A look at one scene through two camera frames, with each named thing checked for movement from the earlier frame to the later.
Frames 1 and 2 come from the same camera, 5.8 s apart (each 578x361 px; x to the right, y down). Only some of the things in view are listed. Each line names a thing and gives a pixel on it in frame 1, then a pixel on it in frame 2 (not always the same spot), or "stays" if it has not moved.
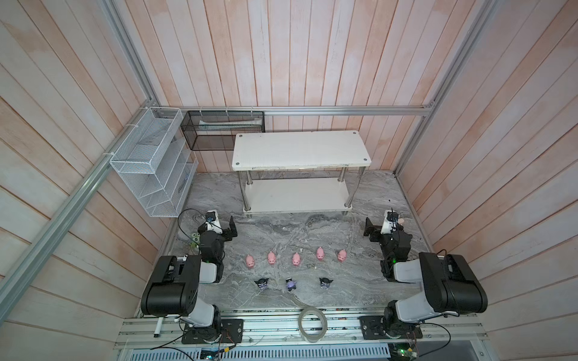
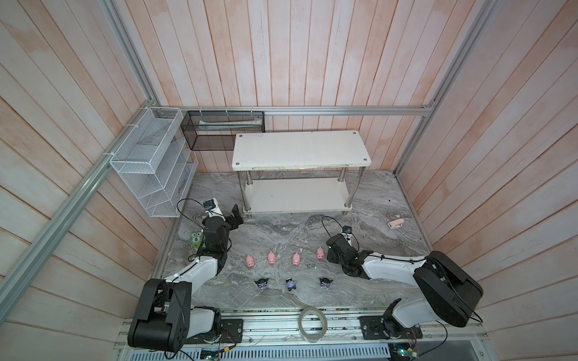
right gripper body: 384,241 → 331,258
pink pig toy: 272,258 stays
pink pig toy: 296,259 stays
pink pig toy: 320,253 stays
